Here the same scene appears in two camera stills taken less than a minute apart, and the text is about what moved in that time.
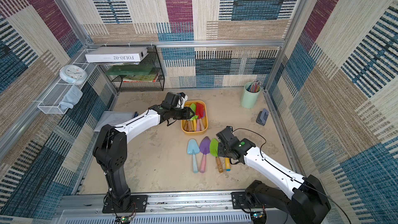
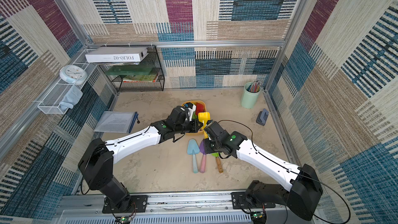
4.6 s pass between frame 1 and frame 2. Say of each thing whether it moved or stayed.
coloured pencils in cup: stayed
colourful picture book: stayed
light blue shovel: stayed
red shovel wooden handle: stayed
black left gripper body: moved
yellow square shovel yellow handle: moved
